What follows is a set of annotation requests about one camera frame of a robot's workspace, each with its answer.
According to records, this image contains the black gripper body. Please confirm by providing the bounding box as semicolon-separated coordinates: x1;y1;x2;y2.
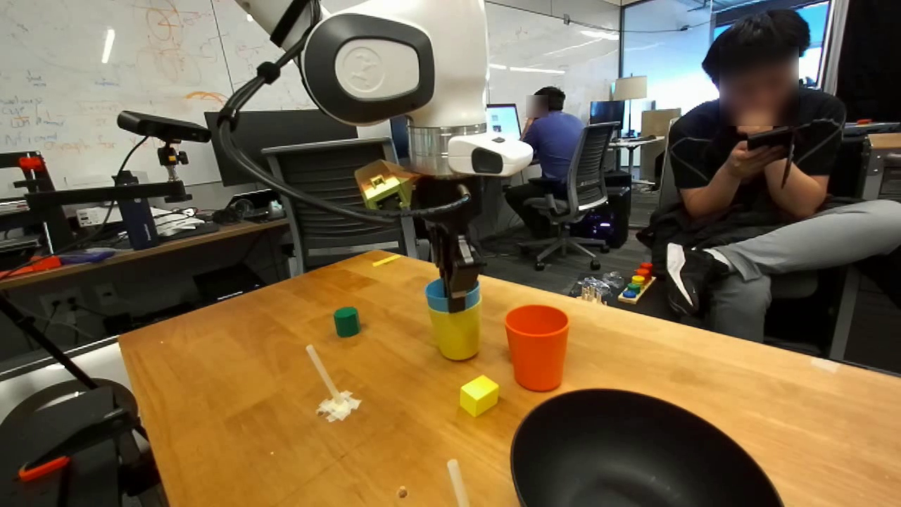
412;177;477;243

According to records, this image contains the blue plastic cup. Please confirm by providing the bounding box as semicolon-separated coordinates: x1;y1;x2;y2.
424;277;484;315

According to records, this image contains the orange plastic cup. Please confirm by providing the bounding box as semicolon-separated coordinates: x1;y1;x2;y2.
504;301;571;394

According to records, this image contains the yellow plastic cup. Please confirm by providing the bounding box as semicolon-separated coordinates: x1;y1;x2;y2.
428;305;484;363

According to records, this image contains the grey mesh chair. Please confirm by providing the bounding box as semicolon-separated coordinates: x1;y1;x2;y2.
260;136;424;280

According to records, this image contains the lit computer screen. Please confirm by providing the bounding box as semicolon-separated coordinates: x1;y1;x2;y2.
484;101;523;145

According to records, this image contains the yellow block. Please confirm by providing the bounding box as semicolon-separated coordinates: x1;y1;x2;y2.
457;371;504;419

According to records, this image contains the green block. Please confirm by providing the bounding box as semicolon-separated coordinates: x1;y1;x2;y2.
332;305;363;340

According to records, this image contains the person in blue shirt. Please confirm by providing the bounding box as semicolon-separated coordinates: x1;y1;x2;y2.
502;85;585;237

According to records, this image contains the grey swivel office chair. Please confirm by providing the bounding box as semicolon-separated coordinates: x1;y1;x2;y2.
519;119;626;274

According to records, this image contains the black computer monitor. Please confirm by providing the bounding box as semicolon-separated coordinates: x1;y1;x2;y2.
203;106;360;188

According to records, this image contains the white tape wad with strip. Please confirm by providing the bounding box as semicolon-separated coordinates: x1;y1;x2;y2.
446;456;474;507
304;340;363;425

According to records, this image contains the black waste bin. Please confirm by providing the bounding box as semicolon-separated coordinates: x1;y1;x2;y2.
604;168;635;249

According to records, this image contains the colourful stacking toy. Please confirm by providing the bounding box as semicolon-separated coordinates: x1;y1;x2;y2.
615;263;659;308

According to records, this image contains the white lamp shade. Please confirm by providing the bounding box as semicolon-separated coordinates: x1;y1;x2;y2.
615;73;652;105

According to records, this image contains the cardboard box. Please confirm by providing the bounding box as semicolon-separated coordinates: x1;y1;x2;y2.
640;106;685;142

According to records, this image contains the black bowl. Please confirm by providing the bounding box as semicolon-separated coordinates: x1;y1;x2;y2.
509;385;787;507

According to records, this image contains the white cloth pile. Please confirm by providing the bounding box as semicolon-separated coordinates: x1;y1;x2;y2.
149;206;207;239

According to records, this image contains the seated person black shirt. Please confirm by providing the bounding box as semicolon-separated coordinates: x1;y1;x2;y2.
645;8;901;345

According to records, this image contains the wooden side desk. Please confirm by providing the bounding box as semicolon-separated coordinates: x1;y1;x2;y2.
0;218;291;294

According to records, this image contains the black phone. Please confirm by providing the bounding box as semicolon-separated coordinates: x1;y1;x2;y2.
745;126;798;152

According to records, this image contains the black diagonal rod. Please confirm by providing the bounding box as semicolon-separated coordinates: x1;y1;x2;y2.
0;294;96;390

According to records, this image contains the yellow-green wrist camera mount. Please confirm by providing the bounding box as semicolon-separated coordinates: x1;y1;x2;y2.
352;157;416;211

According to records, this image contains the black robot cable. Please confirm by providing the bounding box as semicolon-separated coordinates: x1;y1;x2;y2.
212;16;474;228

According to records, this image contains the black camera on stand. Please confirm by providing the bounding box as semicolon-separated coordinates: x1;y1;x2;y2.
117;106;215;180

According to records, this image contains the black frame with red knob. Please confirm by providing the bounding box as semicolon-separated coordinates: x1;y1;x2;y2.
0;149;191;252

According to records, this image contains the black round base red handle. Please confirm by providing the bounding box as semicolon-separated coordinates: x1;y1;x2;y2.
0;377;166;507

